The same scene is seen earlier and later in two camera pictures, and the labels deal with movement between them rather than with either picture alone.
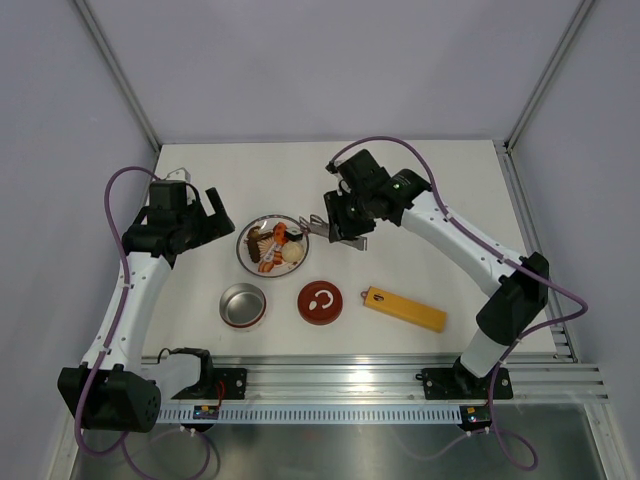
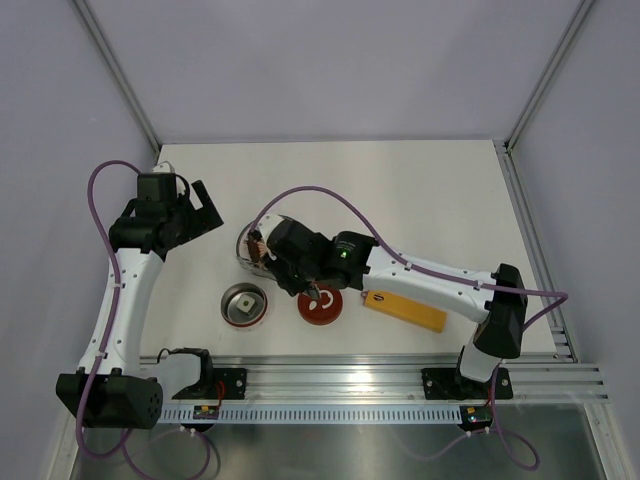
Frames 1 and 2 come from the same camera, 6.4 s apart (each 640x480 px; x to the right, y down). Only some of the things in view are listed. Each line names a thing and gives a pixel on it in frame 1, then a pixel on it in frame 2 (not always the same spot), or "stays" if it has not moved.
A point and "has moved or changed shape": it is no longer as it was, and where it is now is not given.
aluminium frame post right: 547,74 stays
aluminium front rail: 377,379 stays
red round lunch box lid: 320,302 stays
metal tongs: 320,227 → 314,292
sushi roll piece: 294,234 has moved or changed shape
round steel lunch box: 242,306 stays
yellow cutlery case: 404,308 stays
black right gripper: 339,225 → 293,286
